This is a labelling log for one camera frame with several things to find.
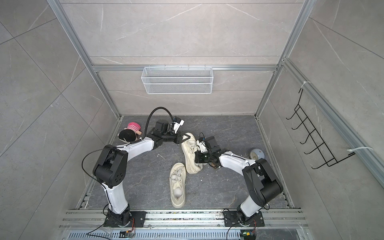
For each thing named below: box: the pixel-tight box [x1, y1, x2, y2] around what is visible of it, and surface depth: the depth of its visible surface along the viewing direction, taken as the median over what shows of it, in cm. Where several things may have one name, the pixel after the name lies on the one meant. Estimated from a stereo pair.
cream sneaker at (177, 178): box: [169, 162, 187, 209], surface depth 79 cm
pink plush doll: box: [118, 122, 142, 142], surface depth 103 cm
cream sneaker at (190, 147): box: [181, 132, 208, 174], surface depth 86 cm
